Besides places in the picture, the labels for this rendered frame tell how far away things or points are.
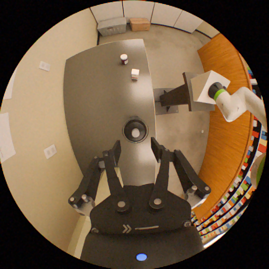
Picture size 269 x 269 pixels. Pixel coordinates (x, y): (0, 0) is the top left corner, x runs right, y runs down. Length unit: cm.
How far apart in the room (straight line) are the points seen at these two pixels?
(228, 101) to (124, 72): 68
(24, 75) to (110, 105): 67
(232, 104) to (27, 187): 119
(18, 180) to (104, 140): 66
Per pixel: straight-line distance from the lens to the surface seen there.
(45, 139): 68
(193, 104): 73
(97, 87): 64
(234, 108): 60
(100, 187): 59
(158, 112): 155
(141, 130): 34
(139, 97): 58
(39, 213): 72
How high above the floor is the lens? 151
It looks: 74 degrees down
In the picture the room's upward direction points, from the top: 179 degrees counter-clockwise
